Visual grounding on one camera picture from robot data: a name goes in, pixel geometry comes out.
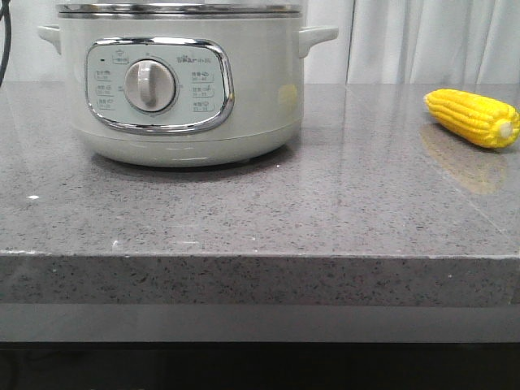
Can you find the yellow corn cob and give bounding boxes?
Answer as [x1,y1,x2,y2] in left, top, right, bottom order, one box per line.
[424,89,519,149]

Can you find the glass pot lid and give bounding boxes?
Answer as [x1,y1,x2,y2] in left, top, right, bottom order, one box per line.
[56,2,302,20]

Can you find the pale green electric cooking pot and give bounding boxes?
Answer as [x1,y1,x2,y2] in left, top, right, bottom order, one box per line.
[37,14,339,167]

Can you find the white curtain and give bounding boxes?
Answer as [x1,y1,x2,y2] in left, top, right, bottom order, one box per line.
[0,0,520,85]

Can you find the black cable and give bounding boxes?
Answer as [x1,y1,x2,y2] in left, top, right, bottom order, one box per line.
[0,0,13,89]

